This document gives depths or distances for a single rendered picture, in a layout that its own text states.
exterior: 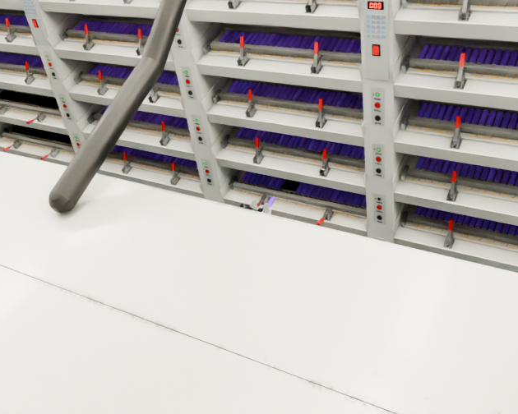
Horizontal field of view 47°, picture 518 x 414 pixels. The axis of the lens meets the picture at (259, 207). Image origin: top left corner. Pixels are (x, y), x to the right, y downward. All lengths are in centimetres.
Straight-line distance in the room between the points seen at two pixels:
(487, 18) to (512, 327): 132
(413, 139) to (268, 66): 51
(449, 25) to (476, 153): 38
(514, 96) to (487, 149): 19
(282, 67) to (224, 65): 21
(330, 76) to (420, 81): 27
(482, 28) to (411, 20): 18
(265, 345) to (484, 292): 15
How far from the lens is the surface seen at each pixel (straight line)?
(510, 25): 164
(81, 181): 57
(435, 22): 168
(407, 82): 178
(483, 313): 42
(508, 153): 182
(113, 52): 236
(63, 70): 262
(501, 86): 174
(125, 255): 50
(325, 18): 179
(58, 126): 282
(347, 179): 203
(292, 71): 192
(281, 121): 203
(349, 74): 185
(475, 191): 196
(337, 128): 195
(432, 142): 185
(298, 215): 221
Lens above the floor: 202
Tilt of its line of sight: 35 degrees down
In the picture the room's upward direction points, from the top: 9 degrees counter-clockwise
